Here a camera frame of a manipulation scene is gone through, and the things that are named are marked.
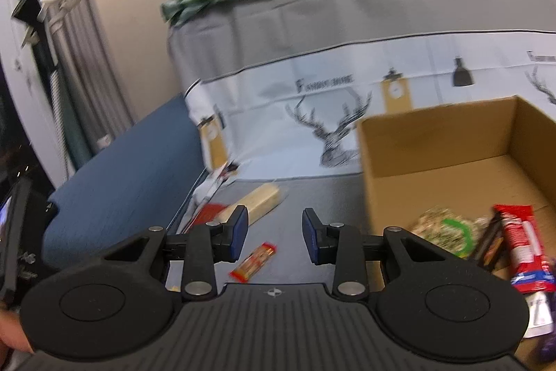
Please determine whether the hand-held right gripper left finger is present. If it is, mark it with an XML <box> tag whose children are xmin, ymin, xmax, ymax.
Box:
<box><xmin>102</xmin><ymin>205</ymin><xmax>250</xmax><ymax>302</ymax></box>

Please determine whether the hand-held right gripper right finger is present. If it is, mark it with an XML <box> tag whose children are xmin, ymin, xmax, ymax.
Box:
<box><xmin>302</xmin><ymin>207</ymin><xmax>440</xmax><ymax>301</ymax></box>

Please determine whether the small red orange snack packet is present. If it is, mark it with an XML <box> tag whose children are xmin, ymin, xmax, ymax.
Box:
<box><xmin>229</xmin><ymin>242</ymin><xmax>278</xmax><ymax>283</ymax></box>

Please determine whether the green ring nut snack bag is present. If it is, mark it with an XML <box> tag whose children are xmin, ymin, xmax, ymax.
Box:
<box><xmin>409</xmin><ymin>207</ymin><xmax>481</xmax><ymax>259</ymax></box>

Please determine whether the brown cardboard box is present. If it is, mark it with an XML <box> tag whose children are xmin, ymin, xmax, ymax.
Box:
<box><xmin>356</xmin><ymin>95</ymin><xmax>556</xmax><ymax>371</ymax></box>

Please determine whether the red striped snack packet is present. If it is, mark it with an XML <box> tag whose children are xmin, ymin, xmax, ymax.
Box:
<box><xmin>494</xmin><ymin>203</ymin><xmax>556</xmax><ymax>294</ymax></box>

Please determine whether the person's left hand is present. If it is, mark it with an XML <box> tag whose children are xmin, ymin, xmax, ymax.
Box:
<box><xmin>0</xmin><ymin>308</ymin><xmax>35</xmax><ymax>354</ymax></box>

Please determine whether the red paper packet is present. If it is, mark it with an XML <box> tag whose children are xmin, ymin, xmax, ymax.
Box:
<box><xmin>188</xmin><ymin>203</ymin><xmax>227</xmax><ymax>224</ymax></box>

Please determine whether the beige wafer snack packet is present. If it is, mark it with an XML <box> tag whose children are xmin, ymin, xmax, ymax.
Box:
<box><xmin>214</xmin><ymin>183</ymin><xmax>284</xmax><ymax>225</ymax></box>

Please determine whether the blue cushion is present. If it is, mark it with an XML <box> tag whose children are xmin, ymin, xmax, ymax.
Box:
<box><xmin>43</xmin><ymin>93</ymin><xmax>209</xmax><ymax>267</ymax></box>

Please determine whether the grey striped curtain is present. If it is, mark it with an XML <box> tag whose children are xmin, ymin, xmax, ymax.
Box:
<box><xmin>11</xmin><ymin>0</ymin><xmax>135</xmax><ymax>176</ymax></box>

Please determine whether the deer printed bed sheet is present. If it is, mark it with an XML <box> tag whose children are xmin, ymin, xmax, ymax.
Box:
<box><xmin>167</xmin><ymin>0</ymin><xmax>556</xmax><ymax>183</ymax></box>

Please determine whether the dark brown snack packet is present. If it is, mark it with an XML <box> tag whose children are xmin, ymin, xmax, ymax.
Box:
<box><xmin>473</xmin><ymin>213</ymin><xmax>507</xmax><ymax>271</ymax></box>

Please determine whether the black clamp device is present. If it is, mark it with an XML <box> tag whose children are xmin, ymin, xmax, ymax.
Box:
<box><xmin>11</xmin><ymin>0</ymin><xmax>44</xmax><ymax>48</ymax></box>

